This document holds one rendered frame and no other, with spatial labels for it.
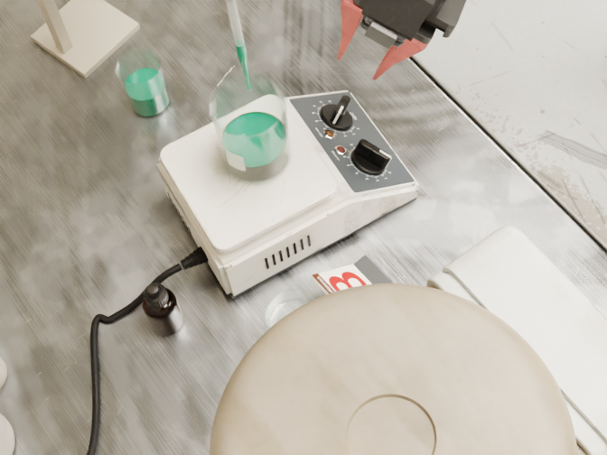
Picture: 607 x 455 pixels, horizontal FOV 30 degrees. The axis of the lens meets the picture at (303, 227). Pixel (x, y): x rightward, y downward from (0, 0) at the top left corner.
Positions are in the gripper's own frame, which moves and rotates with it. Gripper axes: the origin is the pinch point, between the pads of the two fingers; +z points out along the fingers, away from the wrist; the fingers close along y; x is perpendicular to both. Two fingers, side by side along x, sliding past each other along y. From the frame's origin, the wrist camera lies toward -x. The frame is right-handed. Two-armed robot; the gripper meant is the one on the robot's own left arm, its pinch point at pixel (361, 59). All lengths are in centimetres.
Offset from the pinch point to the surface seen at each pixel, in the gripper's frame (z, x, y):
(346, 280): 12.8, -11.9, 8.1
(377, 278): 12.9, -9.8, 10.6
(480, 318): -34, -59, 5
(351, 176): 7.1, -6.0, 4.2
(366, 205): 8.3, -7.1, 6.5
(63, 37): 18.3, 4.9, -26.7
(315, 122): 7.3, -1.5, -0.8
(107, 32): 18.0, 8.6, -23.6
